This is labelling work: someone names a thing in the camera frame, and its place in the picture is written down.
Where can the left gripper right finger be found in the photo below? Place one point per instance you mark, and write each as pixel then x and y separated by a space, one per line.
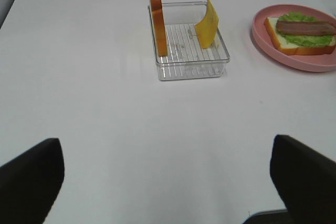
pixel 304 180

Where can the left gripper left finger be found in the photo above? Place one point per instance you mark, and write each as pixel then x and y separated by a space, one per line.
pixel 30 183

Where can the green lettuce leaf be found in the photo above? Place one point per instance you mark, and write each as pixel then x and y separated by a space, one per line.
pixel 303 41

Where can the long bacon strip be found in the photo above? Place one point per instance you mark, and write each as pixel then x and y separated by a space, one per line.
pixel 305 28

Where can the bread slice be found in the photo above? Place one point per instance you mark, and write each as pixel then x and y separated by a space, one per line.
pixel 159 27
pixel 294 51

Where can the yellow cheese slice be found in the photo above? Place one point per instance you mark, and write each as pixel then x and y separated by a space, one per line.
pixel 207 27

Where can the pink round plate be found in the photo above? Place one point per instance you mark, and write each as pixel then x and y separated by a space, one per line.
pixel 313 63

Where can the left clear plastic container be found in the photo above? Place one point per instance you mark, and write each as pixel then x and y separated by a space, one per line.
pixel 185 58

